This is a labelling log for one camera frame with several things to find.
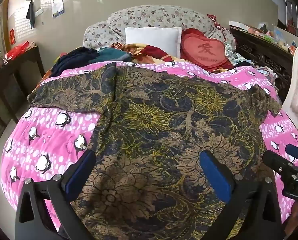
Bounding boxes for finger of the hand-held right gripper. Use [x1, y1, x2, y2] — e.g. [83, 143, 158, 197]
[285, 144, 298, 164]
[262, 150, 297, 178]

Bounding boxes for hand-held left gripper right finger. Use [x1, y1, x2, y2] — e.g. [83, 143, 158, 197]
[199, 150, 283, 240]

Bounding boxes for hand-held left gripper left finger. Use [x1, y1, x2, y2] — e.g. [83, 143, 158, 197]
[15, 150, 97, 240]

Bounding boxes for dark yellow floral shirt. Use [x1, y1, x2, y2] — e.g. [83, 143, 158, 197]
[27, 62, 282, 240]

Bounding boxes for navy clothes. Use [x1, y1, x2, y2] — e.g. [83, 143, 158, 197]
[51, 47, 99, 77]

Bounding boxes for pink penguin print blanket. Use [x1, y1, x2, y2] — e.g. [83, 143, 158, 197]
[0, 60, 298, 230]

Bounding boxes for carved dark wooden cabinet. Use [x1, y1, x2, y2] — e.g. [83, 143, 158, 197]
[229, 25, 296, 98]

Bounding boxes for light blue cloth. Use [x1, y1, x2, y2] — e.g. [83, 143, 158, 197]
[224, 41, 252, 65]

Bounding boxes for clutter of small toys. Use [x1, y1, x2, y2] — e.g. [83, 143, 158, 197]
[248, 24, 297, 53]

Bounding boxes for teal cloth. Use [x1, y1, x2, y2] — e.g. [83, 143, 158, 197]
[89, 46, 133, 64]

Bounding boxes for red heart cushion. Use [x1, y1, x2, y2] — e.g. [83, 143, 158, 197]
[180, 28, 236, 68]

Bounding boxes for dark wooden table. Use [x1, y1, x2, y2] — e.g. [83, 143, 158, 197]
[0, 45, 45, 125]

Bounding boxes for red bag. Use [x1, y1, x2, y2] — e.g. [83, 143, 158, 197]
[5, 42, 37, 60]

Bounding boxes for orange red patterned quilt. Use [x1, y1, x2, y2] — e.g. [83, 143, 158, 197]
[111, 42, 182, 64]

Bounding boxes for white pillow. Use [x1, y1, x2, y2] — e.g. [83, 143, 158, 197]
[124, 26, 182, 60]

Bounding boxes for red patterned cloth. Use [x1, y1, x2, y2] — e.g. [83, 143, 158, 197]
[206, 14, 229, 32]

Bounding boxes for dark hanging cloth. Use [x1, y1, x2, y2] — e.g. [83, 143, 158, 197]
[26, 0, 36, 28]

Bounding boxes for floral padded headboard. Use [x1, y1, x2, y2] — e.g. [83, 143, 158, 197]
[83, 5, 237, 53]

